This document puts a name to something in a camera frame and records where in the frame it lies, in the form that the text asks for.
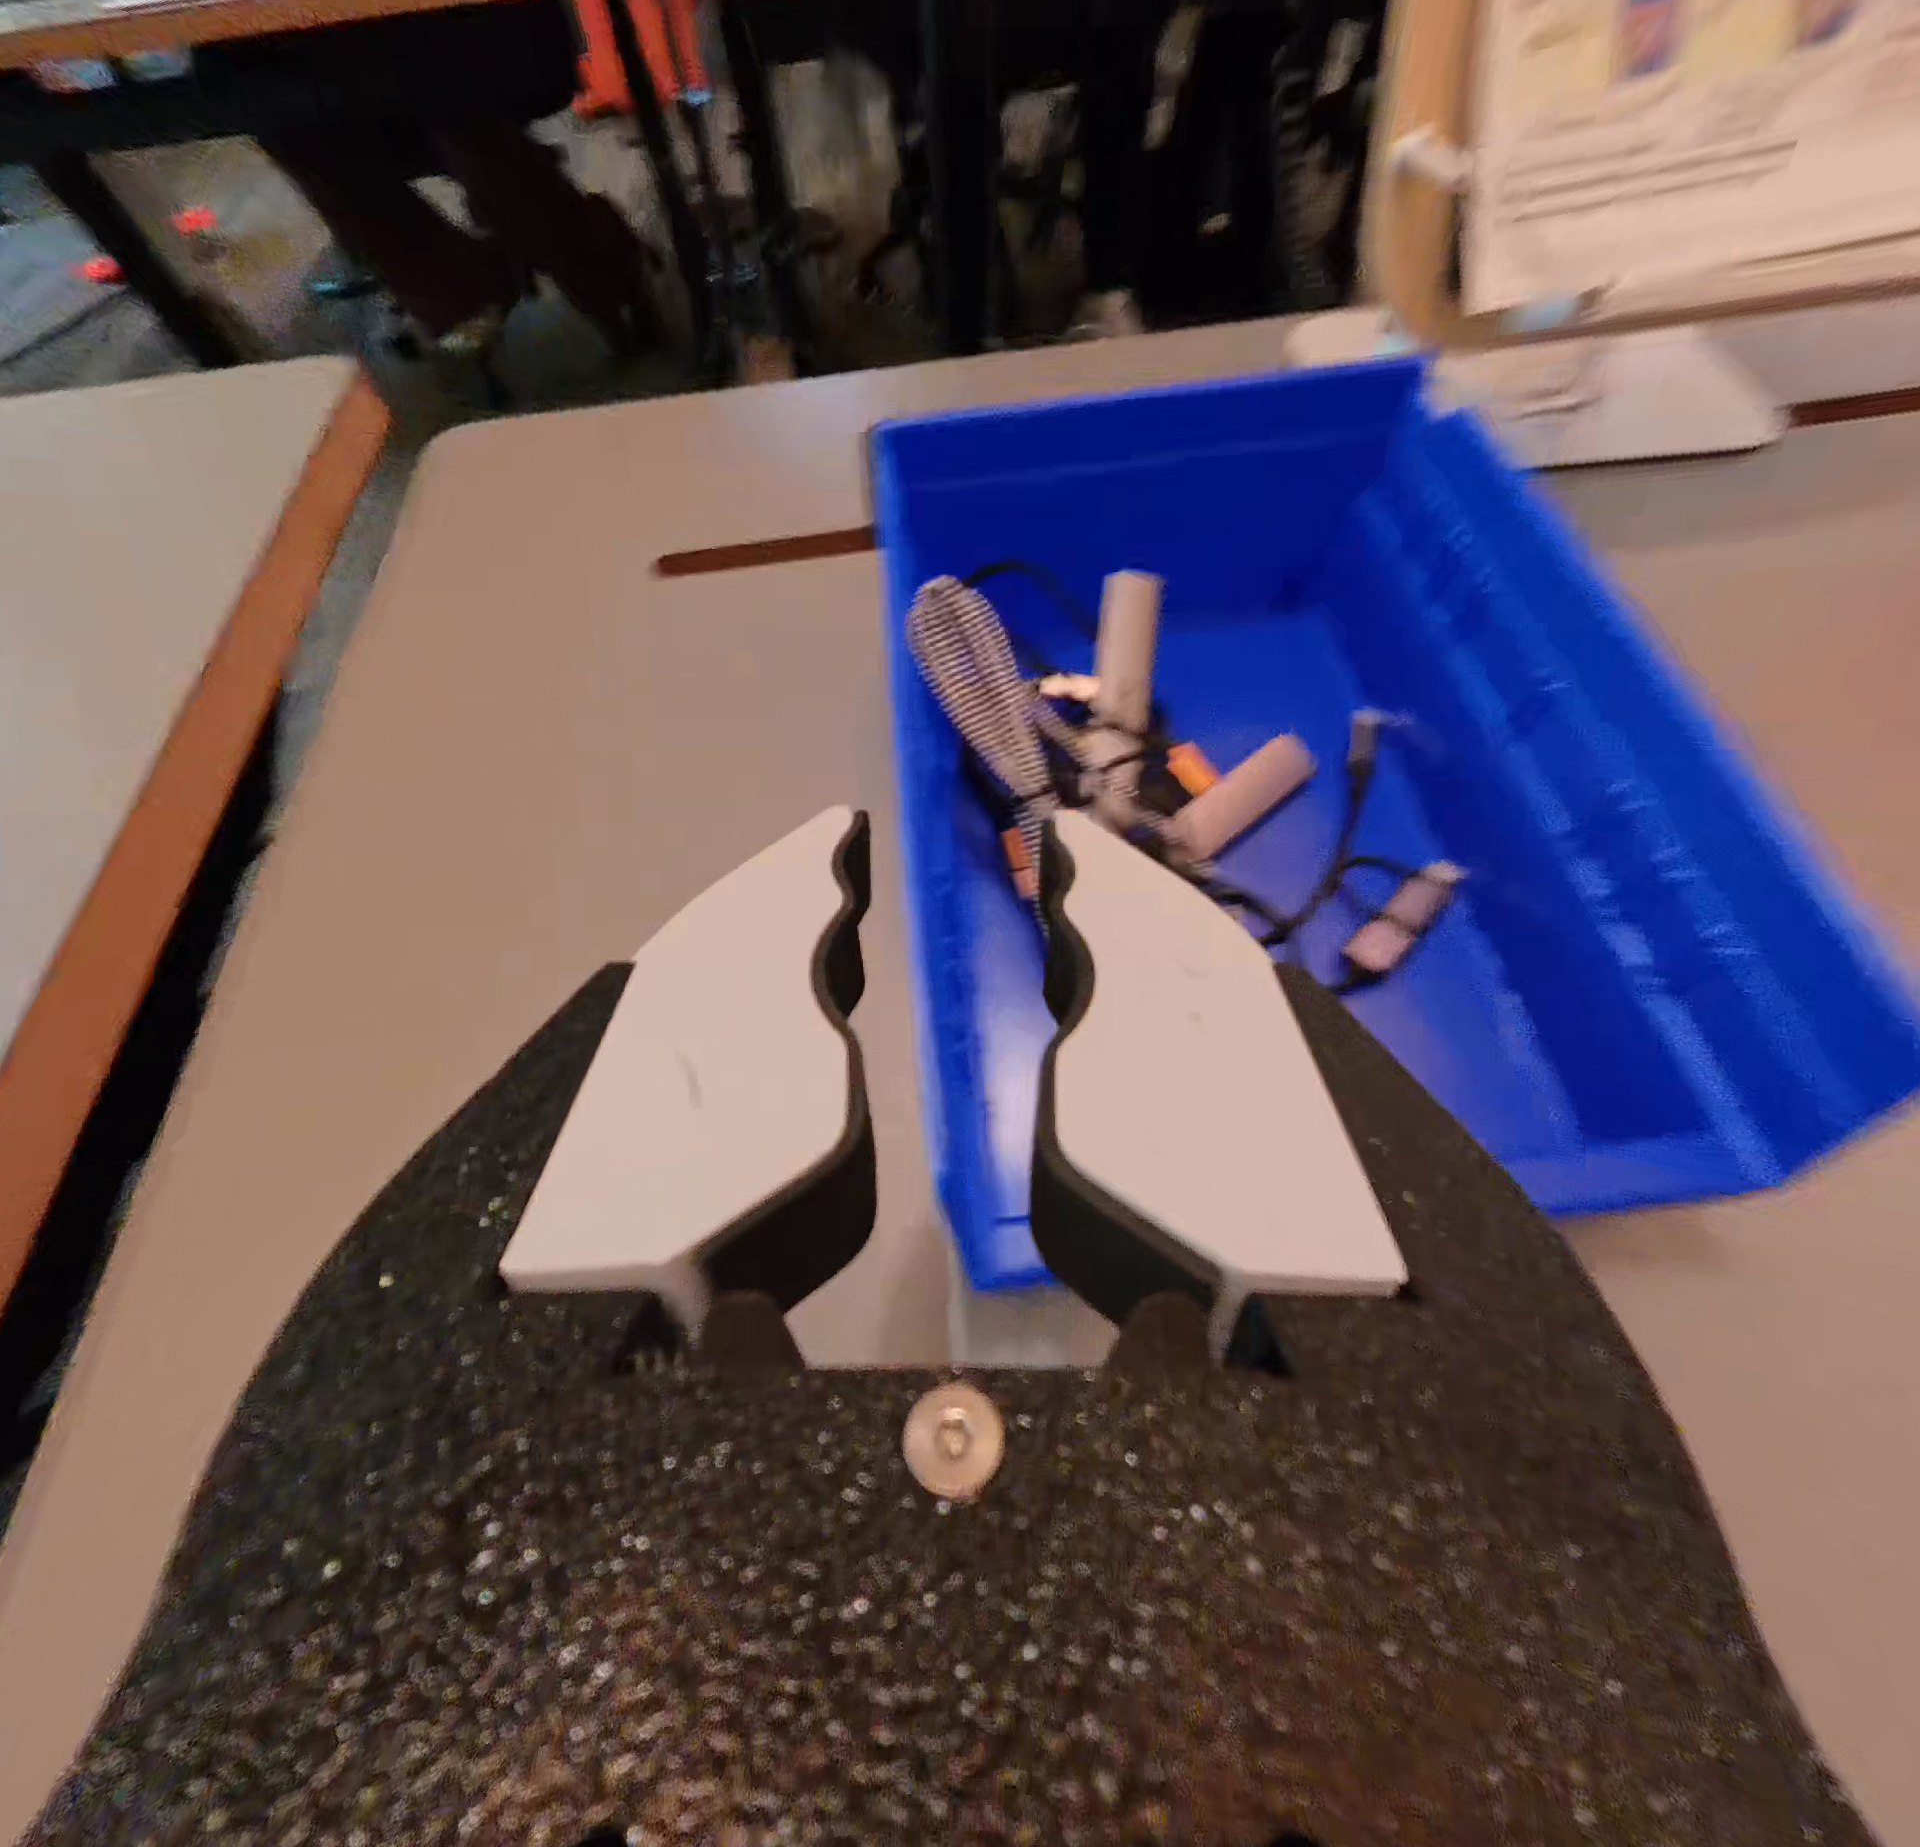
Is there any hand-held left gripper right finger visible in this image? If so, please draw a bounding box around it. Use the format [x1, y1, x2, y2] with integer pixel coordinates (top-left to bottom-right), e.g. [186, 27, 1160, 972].
[1029, 809, 1413, 1362]

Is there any grey table with wooden edge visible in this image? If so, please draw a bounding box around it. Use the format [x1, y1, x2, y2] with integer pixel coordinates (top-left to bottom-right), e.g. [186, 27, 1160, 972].
[0, 354, 397, 1312]

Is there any thin black usb-c cable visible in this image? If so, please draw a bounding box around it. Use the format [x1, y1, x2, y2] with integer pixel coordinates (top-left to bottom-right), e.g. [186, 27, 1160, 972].
[959, 555, 1419, 993]

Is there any white stand base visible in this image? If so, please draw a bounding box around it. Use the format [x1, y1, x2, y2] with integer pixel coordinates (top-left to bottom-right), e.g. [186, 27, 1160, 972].
[1287, 304, 1788, 474]

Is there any paper sheet on wooden stand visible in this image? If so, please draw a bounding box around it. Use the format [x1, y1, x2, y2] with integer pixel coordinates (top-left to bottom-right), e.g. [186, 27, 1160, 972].
[1360, 0, 1920, 369]

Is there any orange object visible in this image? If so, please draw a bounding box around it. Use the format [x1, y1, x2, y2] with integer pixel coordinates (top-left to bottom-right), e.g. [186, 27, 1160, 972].
[576, 0, 711, 123]

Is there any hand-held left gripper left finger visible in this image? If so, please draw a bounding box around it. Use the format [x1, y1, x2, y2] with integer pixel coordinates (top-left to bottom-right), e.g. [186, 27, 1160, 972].
[498, 805, 880, 1352]

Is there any printed instruction sheet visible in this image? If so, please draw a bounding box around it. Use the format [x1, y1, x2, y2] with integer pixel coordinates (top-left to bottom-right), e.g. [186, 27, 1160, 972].
[1462, 0, 1920, 324]

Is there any small grey usb adapter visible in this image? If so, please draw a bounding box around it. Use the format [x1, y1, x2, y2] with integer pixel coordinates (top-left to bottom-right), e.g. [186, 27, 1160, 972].
[1339, 860, 1471, 975]

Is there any long grey usb adapter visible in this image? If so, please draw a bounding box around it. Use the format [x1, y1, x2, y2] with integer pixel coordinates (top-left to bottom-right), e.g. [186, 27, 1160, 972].
[1095, 569, 1166, 733]

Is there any blue plastic bin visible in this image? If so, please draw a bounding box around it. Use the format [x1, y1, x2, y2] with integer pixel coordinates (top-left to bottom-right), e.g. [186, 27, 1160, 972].
[868, 354, 1920, 1295]

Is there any striped braided cable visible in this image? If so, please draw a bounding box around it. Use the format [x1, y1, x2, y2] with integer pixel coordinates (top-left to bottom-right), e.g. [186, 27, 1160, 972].
[909, 576, 1088, 905]

